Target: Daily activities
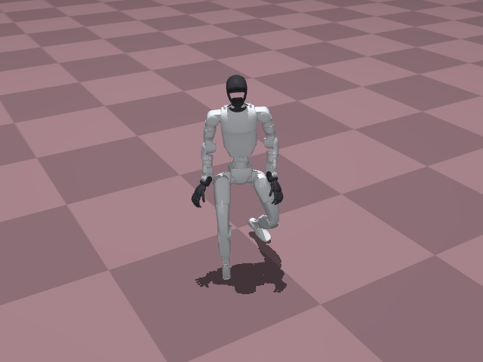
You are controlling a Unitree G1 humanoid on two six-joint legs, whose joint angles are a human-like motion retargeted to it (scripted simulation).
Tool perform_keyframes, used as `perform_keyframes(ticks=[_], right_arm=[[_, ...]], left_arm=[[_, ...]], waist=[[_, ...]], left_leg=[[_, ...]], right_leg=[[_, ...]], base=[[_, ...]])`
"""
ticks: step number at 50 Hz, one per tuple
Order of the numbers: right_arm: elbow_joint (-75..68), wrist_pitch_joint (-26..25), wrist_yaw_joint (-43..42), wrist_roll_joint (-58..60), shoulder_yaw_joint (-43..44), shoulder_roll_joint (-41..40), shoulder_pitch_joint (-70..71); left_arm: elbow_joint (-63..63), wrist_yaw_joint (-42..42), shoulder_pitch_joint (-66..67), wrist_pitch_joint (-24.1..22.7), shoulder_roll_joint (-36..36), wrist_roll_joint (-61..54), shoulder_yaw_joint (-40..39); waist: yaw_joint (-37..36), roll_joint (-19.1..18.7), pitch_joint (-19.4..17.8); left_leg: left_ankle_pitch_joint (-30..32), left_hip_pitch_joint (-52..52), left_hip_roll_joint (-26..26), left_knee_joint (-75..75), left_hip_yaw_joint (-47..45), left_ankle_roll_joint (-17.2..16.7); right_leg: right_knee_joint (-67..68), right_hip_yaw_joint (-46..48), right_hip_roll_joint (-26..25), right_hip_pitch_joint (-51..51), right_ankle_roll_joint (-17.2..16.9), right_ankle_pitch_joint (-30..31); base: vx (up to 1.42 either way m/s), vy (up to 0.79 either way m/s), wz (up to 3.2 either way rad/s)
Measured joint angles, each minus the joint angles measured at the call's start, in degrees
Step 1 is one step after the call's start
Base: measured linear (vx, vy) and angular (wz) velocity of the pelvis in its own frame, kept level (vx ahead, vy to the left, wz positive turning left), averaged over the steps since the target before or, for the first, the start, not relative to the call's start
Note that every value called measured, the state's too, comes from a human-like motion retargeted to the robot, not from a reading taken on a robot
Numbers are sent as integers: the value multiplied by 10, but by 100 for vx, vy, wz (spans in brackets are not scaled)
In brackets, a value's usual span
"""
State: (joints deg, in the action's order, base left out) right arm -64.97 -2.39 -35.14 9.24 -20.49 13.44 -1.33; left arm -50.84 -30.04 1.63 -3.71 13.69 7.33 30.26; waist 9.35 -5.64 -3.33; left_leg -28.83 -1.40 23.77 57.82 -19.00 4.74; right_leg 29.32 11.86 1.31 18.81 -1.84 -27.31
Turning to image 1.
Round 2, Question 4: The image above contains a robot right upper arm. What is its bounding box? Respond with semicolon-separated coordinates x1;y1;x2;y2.
203;109;221;153

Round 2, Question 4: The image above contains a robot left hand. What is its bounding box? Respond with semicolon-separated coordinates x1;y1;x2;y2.
266;171;283;205

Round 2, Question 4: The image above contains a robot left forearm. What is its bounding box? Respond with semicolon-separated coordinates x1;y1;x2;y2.
265;138;278;178

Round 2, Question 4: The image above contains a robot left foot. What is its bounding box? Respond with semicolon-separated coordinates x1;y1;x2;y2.
248;218;271;242

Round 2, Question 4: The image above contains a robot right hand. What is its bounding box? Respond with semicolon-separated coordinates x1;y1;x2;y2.
192;176;212;207

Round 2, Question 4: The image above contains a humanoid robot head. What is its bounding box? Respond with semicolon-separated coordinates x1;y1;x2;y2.
226;75;248;112

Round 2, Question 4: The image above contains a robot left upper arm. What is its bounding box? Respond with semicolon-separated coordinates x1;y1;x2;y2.
255;106;277;149

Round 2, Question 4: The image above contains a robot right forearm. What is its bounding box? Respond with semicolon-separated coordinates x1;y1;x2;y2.
202;143;213;183

